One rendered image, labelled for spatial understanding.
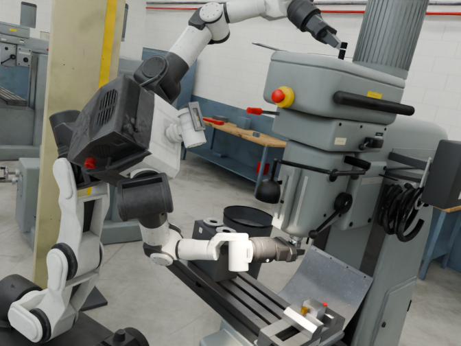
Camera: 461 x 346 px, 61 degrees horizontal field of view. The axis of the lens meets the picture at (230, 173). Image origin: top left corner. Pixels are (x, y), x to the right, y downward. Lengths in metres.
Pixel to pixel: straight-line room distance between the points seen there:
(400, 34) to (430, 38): 4.41
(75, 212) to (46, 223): 1.40
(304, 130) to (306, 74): 0.19
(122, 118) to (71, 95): 1.55
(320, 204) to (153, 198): 0.53
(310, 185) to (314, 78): 0.35
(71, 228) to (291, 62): 0.96
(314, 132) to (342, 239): 0.68
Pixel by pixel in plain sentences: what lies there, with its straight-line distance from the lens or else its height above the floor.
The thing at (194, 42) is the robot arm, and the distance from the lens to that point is 1.40.
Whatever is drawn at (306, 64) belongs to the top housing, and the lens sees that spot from 1.14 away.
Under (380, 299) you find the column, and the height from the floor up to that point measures 1.03.
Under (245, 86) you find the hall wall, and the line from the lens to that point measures 7.69.
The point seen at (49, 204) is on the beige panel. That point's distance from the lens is 2.80.
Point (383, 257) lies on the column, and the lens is 1.70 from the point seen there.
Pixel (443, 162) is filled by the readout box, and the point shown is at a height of 1.66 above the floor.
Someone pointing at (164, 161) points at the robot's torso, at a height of 1.51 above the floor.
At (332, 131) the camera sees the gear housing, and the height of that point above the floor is 1.69.
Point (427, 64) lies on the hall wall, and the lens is 5.81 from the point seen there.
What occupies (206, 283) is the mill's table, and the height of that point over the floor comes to 0.96.
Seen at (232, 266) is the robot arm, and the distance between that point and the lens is 1.29.
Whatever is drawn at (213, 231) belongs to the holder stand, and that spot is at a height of 1.15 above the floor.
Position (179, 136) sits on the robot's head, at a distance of 1.21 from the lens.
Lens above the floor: 1.79
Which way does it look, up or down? 14 degrees down
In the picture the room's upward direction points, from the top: 11 degrees clockwise
